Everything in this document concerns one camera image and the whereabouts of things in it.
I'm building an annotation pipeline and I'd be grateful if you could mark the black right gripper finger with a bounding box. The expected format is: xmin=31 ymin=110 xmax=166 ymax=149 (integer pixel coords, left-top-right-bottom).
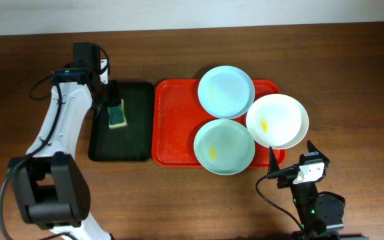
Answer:
xmin=268 ymin=147 xmax=279 ymax=174
xmin=307 ymin=140 xmax=319 ymax=155

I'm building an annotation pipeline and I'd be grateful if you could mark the green yellow sponge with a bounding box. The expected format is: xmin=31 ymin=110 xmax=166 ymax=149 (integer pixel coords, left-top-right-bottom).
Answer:
xmin=107 ymin=99 xmax=127 ymax=129

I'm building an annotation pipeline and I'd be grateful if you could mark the light green plate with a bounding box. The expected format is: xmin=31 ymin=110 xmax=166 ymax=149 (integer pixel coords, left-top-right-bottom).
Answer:
xmin=193 ymin=119 xmax=255 ymax=175

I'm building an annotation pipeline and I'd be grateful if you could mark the light blue plate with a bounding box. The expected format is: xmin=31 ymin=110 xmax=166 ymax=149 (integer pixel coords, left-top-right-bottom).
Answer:
xmin=197 ymin=65 xmax=255 ymax=119

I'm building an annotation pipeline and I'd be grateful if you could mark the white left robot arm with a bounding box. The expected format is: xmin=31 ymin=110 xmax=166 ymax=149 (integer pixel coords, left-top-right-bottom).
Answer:
xmin=4 ymin=67 xmax=113 ymax=239

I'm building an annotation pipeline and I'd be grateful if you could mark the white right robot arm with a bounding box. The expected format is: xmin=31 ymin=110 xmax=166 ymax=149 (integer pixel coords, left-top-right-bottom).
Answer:
xmin=267 ymin=141 xmax=345 ymax=239

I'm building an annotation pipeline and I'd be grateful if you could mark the black plastic tray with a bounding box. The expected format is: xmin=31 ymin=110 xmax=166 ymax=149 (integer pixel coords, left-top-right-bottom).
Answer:
xmin=88 ymin=80 xmax=155 ymax=162

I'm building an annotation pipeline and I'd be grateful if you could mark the red plastic tray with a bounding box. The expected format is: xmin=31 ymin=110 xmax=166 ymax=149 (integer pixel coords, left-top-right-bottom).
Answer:
xmin=151 ymin=78 xmax=287 ymax=168

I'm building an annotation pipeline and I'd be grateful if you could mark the white plate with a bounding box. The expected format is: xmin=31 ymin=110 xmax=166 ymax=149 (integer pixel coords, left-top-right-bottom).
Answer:
xmin=245 ymin=94 xmax=309 ymax=149

